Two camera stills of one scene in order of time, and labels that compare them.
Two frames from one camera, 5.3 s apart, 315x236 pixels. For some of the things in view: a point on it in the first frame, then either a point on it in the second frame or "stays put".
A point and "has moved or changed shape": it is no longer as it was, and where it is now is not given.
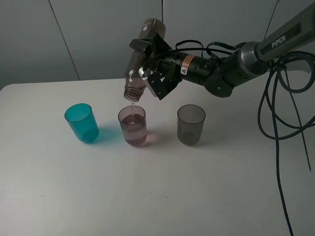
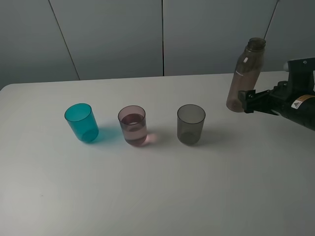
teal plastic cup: [81, 117] stays put
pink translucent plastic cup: [132, 120] stays put
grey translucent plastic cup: [190, 121] stays put
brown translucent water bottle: [133, 83] has moved or changed shape
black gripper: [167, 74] → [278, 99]
